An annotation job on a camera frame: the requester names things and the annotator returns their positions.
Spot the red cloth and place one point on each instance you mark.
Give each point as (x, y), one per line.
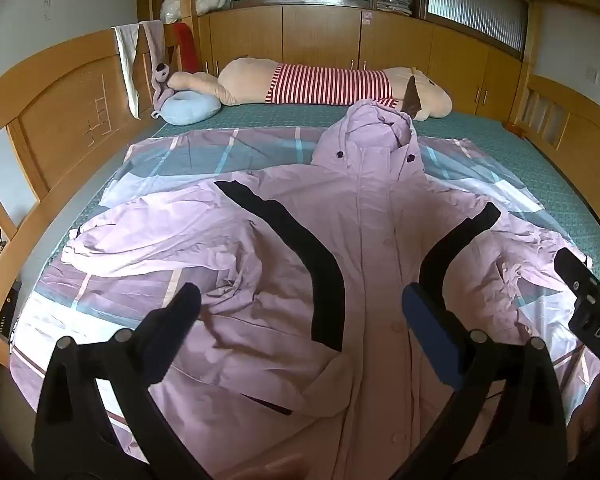
(187, 45)

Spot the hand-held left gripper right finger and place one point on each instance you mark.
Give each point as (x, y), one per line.
(430, 331)

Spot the pink cabinet label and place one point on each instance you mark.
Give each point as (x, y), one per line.
(366, 16)

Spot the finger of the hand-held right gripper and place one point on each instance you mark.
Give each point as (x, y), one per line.
(575, 272)

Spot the purple plush toy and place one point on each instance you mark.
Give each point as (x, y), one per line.
(159, 72)

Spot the green mattress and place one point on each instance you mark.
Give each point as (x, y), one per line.
(520, 160)

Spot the wall switch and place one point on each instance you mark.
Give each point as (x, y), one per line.
(591, 74)

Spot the plush dog in striped shirt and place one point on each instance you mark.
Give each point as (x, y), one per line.
(250, 82)

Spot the white hanging cloth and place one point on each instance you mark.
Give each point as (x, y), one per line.
(130, 70)

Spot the wooden headboard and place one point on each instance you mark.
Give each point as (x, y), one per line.
(55, 125)

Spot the blue round pillow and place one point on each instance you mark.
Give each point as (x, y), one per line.
(187, 108)

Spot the wooden wall cabinet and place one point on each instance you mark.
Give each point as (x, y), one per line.
(320, 35)

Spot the pink hooded jacket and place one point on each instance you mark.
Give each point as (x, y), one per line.
(370, 240)

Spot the plaid bedsheet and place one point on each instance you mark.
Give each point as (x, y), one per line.
(190, 156)

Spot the clear stuffed plastic bag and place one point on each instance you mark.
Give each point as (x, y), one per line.
(176, 5)

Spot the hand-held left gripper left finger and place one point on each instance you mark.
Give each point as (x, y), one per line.
(174, 321)

